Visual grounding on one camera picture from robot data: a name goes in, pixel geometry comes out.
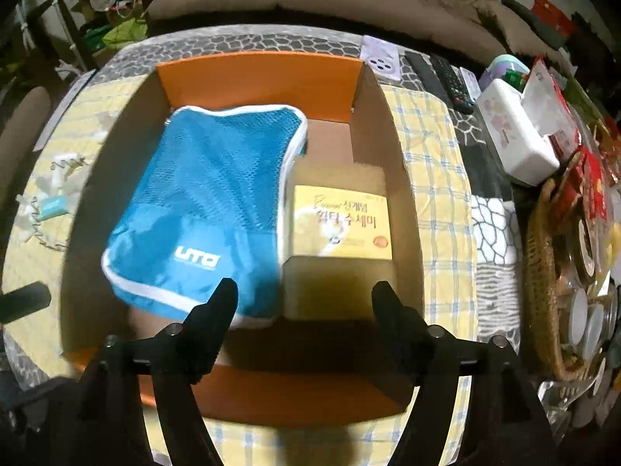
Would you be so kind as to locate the yellow plaid cloth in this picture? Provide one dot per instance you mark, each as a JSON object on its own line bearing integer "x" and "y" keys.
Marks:
{"x": 436, "y": 165}

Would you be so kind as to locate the dark green garment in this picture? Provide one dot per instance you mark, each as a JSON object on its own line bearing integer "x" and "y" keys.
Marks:
{"x": 531, "y": 22}

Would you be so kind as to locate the blue mesh pouch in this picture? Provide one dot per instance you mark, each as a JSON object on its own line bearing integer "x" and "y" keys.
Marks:
{"x": 194, "y": 194}

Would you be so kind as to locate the red box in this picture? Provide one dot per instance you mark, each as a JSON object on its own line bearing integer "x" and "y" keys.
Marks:
{"x": 550, "y": 14}

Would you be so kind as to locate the white purple power strip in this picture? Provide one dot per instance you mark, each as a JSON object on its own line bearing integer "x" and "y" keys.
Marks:
{"x": 381, "y": 63}

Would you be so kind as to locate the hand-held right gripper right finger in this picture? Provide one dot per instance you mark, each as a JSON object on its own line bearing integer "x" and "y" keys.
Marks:
{"x": 385, "y": 306}

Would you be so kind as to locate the wicker basket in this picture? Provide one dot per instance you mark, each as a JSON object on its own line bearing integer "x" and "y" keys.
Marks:
{"x": 541, "y": 291}

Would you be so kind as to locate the white plastic clip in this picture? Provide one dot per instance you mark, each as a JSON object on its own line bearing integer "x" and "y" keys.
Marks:
{"x": 65, "y": 160}
{"x": 28, "y": 204}

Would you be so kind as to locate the orange cardboard box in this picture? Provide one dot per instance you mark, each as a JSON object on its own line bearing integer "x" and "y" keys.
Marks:
{"x": 405, "y": 204}

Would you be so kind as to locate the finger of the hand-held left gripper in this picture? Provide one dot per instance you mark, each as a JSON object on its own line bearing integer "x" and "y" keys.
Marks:
{"x": 24, "y": 300}

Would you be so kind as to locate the white tissue box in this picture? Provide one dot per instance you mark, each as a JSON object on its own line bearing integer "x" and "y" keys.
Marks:
{"x": 514, "y": 136}

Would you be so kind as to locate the white red snack packet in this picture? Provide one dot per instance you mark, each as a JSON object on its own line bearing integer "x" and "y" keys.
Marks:
{"x": 550, "y": 107}

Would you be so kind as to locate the black remote control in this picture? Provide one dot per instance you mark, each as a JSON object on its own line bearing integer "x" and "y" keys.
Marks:
{"x": 427, "y": 75}
{"x": 453, "y": 85}

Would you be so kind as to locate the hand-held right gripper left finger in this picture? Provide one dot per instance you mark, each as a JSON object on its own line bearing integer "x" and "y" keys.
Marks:
{"x": 220, "y": 303}

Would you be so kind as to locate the yellow sponge pack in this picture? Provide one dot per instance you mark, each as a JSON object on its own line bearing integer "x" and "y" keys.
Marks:
{"x": 339, "y": 218}

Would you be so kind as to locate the purple cup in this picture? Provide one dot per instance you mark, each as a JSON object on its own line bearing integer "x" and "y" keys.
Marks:
{"x": 504, "y": 68}

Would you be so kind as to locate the green bag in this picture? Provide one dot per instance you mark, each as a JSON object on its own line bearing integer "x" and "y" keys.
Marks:
{"x": 121, "y": 34}

